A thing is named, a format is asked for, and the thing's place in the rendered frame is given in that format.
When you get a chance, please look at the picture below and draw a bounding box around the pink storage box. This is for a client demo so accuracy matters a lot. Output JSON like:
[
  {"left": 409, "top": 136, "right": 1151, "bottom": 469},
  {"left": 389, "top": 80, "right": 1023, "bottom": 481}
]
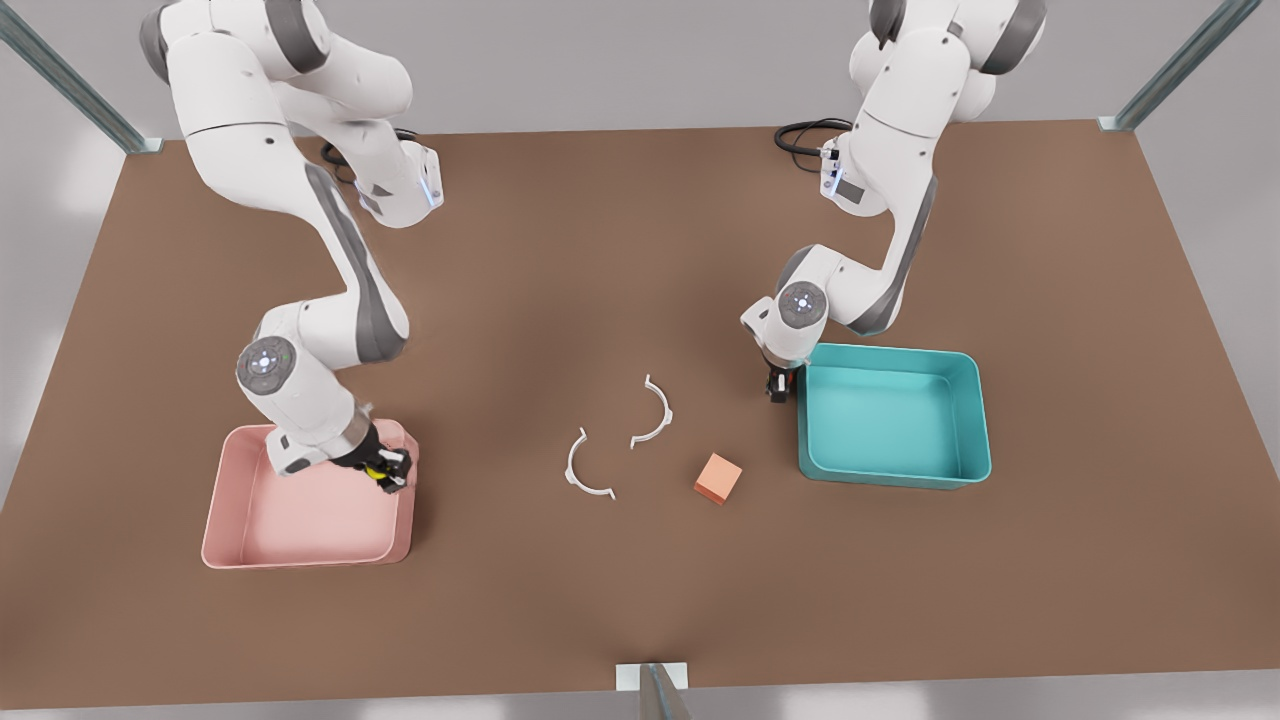
[{"left": 201, "top": 419, "right": 420, "bottom": 570}]

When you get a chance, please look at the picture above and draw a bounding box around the blue storage box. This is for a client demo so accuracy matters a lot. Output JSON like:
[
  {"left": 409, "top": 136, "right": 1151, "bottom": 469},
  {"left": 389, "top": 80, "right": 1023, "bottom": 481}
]
[{"left": 796, "top": 343, "right": 993, "bottom": 491}]

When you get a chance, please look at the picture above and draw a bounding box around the orange cube block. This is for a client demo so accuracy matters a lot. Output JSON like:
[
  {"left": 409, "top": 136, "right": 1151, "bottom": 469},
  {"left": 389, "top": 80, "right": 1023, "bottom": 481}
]
[{"left": 694, "top": 453, "right": 744, "bottom": 506}]

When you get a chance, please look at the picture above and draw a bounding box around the white curved bracket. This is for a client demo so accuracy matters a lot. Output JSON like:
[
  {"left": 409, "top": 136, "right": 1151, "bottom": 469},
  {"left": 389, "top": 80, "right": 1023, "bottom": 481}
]
[
  {"left": 565, "top": 428, "right": 617, "bottom": 500},
  {"left": 629, "top": 374, "right": 674, "bottom": 450}
]

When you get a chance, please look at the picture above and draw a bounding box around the black cable loop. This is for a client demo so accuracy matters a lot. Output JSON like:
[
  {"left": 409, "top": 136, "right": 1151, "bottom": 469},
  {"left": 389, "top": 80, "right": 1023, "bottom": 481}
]
[
  {"left": 773, "top": 118, "right": 854, "bottom": 173},
  {"left": 320, "top": 128, "right": 421, "bottom": 185}
]

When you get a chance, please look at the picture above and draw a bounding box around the silver frame post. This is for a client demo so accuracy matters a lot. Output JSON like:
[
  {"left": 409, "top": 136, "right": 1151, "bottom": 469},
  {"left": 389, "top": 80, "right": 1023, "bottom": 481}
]
[
  {"left": 0, "top": 4, "right": 164, "bottom": 155},
  {"left": 615, "top": 662, "right": 690, "bottom": 720},
  {"left": 1097, "top": 0, "right": 1263, "bottom": 134}
]

